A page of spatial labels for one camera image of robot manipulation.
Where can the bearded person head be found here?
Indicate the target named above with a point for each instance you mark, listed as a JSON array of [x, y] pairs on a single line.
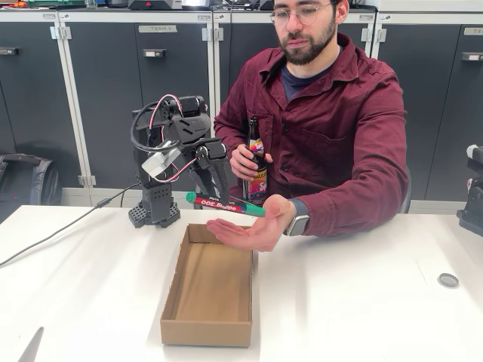
[[309, 45]]

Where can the black backpack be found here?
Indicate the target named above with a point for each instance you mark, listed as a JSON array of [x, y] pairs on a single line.
[[34, 181]]

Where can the green edding marker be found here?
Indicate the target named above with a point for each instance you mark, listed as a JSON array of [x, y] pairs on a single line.
[[219, 204]]

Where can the clear drinking glass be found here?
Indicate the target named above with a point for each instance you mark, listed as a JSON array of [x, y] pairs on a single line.
[[90, 3]]

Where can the right forearm maroon sleeve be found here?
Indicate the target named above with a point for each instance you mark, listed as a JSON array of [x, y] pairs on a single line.
[[226, 139]]

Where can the black office chair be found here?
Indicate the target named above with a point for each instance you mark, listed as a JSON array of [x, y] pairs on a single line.
[[407, 188]]

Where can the black case red logo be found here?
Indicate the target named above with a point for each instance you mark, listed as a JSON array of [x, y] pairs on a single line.
[[267, 4], [151, 4]]

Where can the person's left hand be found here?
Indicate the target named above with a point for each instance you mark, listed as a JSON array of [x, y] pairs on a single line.
[[260, 234]]

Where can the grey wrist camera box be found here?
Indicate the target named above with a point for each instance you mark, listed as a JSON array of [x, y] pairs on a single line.
[[158, 162]]

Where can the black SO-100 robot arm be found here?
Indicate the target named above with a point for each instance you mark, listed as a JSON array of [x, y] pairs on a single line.
[[158, 203]]

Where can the silver smartwatch grey band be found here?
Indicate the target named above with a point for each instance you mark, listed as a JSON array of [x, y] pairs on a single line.
[[299, 226]]

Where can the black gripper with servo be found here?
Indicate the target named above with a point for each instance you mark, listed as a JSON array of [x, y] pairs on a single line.
[[210, 151]]

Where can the silver bottle cap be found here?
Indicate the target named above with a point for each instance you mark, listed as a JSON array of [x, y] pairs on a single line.
[[448, 280]]

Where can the person torso maroon shirt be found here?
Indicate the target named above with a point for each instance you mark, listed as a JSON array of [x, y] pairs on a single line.
[[332, 124]]

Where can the grey team label plate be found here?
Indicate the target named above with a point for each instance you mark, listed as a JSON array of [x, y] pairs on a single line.
[[158, 29], [474, 31]]

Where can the left forearm maroon sleeve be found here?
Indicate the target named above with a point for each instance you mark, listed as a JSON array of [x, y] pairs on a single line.
[[351, 203]]

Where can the black idle robot arm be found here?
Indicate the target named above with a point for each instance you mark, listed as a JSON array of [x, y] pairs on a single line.
[[473, 211]]

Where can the person's right hand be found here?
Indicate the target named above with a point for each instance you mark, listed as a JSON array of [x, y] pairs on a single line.
[[239, 164]]

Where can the dark glass beer bottle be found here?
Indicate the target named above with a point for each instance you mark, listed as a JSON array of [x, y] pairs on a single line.
[[256, 188]]

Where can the open brown cardboard box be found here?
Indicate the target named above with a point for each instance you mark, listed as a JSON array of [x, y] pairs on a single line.
[[211, 286]]

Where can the white device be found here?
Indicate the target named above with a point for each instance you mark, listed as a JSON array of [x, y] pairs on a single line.
[[196, 3]]

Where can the green flat box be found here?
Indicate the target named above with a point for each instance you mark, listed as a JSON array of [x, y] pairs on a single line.
[[56, 3]]

